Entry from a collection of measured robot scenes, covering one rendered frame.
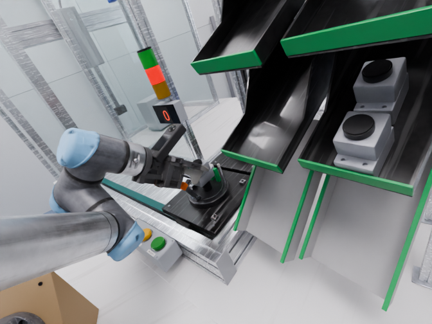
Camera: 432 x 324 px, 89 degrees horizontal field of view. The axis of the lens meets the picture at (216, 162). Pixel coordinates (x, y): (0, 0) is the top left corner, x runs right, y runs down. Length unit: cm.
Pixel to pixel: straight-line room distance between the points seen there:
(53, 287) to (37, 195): 323
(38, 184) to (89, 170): 332
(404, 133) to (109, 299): 78
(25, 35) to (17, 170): 242
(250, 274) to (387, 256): 32
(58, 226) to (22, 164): 338
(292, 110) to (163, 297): 57
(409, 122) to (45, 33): 158
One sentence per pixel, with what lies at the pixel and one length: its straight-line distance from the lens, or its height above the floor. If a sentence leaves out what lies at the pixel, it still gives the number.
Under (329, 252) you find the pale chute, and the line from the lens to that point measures 48.
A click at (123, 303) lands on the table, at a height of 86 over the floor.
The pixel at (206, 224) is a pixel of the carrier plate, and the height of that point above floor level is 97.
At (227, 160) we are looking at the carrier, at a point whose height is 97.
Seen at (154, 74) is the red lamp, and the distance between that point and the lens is 78.
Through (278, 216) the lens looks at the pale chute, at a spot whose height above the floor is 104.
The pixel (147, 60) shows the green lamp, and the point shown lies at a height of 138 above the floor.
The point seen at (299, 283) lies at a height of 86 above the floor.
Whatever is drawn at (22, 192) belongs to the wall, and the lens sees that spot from 390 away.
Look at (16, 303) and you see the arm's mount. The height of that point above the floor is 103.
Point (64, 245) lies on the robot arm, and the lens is 35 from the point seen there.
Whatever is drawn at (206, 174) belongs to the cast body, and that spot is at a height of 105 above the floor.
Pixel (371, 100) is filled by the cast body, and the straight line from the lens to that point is 36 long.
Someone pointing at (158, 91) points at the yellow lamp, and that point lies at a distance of 79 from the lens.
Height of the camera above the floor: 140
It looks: 30 degrees down
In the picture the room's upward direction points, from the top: 20 degrees counter-clockwise
